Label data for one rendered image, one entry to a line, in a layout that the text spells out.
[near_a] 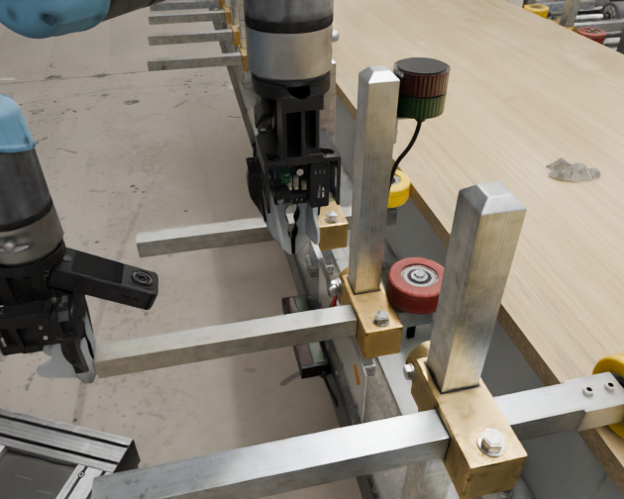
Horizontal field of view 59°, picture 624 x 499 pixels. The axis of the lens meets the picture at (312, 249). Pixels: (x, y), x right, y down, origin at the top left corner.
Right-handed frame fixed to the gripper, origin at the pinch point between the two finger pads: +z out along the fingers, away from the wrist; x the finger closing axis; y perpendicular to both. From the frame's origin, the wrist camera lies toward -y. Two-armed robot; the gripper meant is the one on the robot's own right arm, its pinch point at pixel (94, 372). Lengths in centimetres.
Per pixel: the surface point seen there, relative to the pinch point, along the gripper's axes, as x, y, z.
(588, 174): -18, -80, -8
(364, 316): 2.2, -34.3, -4.4
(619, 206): -9, -79, -7
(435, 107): -1, -42, -30
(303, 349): -9.3, -28.6, 12.5
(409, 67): -3, -39, -34
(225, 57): -123, -29, 1
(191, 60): -123, -18, 1
